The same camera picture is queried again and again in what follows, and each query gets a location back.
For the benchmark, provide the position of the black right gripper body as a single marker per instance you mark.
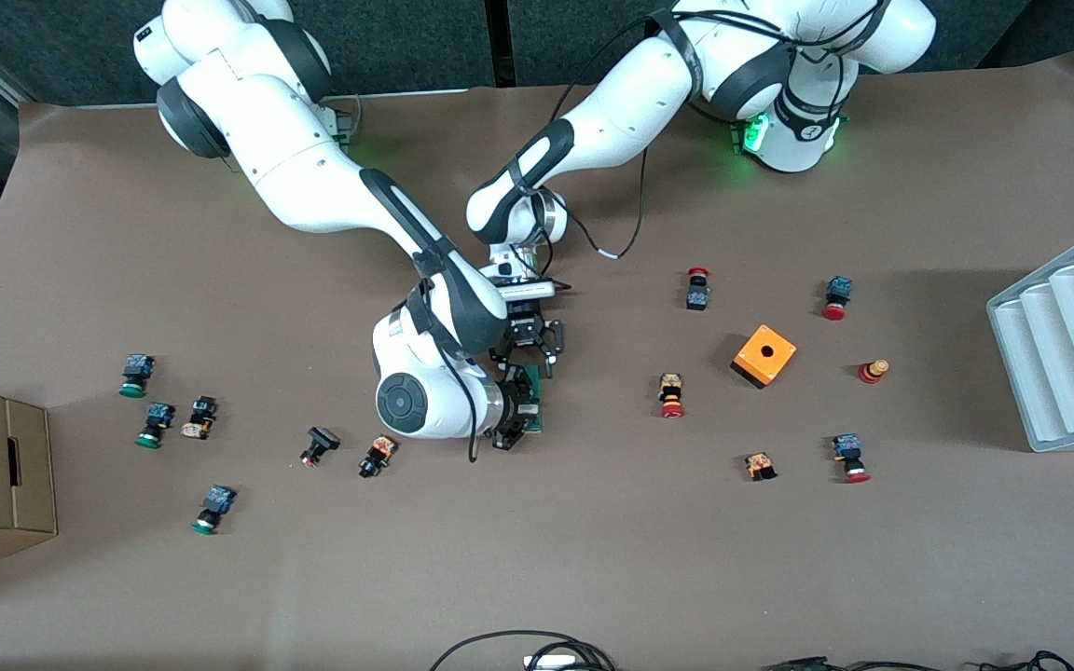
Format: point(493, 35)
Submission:
point(513, 406)

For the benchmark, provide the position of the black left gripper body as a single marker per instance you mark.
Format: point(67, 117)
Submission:
point(528, 333)

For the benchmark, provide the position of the green load switch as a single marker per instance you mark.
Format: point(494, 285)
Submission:
point(536, 410)

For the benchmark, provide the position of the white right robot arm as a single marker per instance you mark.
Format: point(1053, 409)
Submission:
point(313, 177)

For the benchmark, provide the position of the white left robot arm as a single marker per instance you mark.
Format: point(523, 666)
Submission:
point(612, 121)

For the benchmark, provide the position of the red emergency stop orange block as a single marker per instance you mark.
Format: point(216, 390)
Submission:
point(671, 391)

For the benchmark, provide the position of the black square button red block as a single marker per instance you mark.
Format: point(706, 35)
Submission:
point(321, 440)

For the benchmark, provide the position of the small white device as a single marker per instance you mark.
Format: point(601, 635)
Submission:
point(551, 663)

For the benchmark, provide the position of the small orange contact block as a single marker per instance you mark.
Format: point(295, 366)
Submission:
point(760, 465)

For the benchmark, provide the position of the red mushroom button blue block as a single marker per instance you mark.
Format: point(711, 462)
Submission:
point(838, 291)
point(848, 452)

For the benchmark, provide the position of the green mushroom push button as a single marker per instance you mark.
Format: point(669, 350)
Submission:
point(157, 419)
point(216, 503)
point(136, 371)

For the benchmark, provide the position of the red yellow emergency stop head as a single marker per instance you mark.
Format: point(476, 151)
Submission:
point(871, 372)

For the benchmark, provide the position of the grey ribbed tray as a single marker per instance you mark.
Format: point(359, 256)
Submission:
point(1068, 354)

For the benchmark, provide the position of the orange button enclosure box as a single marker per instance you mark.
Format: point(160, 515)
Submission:
point(764, 354)

